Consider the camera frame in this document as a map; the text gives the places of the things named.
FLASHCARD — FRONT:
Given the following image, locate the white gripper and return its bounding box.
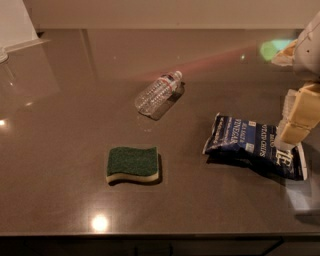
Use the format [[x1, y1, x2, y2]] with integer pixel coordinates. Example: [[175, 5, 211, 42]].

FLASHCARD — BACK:
[[275, 12, 320, 151]]

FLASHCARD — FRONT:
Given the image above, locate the clear plastic water bottle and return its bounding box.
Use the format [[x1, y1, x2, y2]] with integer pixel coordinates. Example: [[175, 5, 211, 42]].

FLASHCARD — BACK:
[[134, 71, 182, 116]]

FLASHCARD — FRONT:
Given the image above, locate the blue kettle chips bag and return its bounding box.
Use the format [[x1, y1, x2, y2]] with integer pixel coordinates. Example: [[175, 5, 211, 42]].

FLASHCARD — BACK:
[[203, 113, 308, 181]]

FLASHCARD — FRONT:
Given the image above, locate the green and yellow sponge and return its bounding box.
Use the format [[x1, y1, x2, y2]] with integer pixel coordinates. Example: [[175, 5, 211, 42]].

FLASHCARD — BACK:
[[106, 147, 159, 184]]

